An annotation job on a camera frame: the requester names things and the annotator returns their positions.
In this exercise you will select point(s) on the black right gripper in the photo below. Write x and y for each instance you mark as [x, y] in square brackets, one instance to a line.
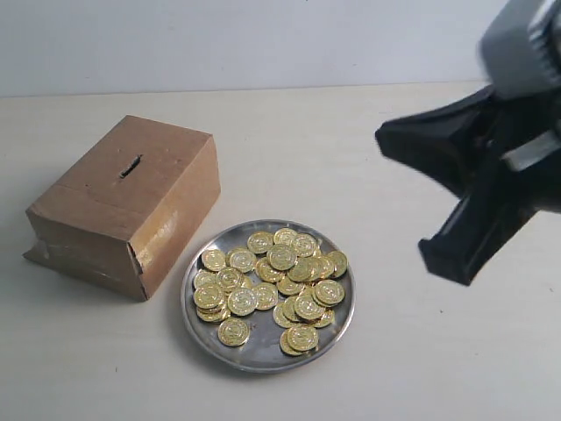
[520, 173]

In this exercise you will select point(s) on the brown cardboard slotted box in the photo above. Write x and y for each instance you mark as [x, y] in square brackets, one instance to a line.
[121, 216]

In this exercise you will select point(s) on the gold coin back top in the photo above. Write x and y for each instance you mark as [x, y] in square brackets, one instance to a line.
[260, 242]

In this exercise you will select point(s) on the round steel plate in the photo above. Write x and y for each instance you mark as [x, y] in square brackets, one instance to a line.
[261, 354]

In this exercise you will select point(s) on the lone gold coin front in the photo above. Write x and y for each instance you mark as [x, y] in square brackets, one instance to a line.
[233, 332]

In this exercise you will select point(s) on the gold coin left stack top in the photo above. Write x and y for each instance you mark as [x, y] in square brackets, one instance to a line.
[208, 296]

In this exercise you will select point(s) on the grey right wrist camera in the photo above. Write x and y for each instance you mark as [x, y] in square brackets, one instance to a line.
[520, 50]

